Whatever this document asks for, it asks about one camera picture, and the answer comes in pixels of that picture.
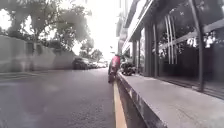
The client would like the orange-red scooter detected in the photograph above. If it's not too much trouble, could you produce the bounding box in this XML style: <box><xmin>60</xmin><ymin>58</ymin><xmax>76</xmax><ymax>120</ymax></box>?
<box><xmin>107</xmin><ymin>53</ymin><xmax>122</xmax><ymax>85</ymax></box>

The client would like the row of parked cars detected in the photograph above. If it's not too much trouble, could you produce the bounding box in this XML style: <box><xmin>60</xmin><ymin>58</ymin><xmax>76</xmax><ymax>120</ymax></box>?
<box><xmin>89</xmin><ymin>60</ymin><xmax>110</xmax><ymax>70</ymax></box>

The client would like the row of parked scooters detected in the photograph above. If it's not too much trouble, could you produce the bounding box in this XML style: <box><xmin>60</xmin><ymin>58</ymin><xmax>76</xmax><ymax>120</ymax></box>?
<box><xmin>119</xmin><ymin>59</ymin><xmax>138</xmax><ymax>77</ymax></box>

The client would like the dark car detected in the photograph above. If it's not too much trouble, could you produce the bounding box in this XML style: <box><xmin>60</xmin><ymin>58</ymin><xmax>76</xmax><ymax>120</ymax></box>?
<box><xmin>72</xmin><ymin>56</ymin><xmax>92</xmax><ymax>71</ymax></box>

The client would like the building with pale fascia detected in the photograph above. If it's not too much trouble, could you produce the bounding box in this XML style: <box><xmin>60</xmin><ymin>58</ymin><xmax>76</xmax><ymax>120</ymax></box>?
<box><xmin>115</xmin><ymin>0</ymin><xmax>134</xmax><ymax>56</ymax></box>

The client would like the yellow painted line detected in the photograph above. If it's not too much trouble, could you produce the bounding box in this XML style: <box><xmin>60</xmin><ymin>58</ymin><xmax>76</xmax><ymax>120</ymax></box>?
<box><xmin>113</xmin><ymin>80</ymin><xmax>128</xmax><ymax>128</ymax></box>

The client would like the grey asphalt road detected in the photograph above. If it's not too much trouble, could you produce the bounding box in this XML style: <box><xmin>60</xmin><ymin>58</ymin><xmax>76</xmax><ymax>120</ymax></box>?
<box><xmin>0</xmin><ymin>67</ymin><xmax>117</xmax><ymax>128</ymax></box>

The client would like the building with glass front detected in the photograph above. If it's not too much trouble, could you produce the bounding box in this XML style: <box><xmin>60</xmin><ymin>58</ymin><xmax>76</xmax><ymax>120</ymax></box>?
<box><xmin>121</xmin><ymin>0</ymin><xmax>224</xmax><ymax>100</ymax></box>

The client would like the row of trees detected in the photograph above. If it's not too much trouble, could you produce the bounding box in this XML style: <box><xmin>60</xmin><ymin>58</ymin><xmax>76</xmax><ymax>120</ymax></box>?
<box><xmin>0</xmin><ymin>0</ymin><xmax>104</xmax><ymax>63</ymax></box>

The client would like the grey wall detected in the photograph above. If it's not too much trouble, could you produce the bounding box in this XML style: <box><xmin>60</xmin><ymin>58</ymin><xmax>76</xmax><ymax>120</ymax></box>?
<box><xmin>0</xmin><ymin>34</ymin><xmax>77</xmax><ymax>74</ymax></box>

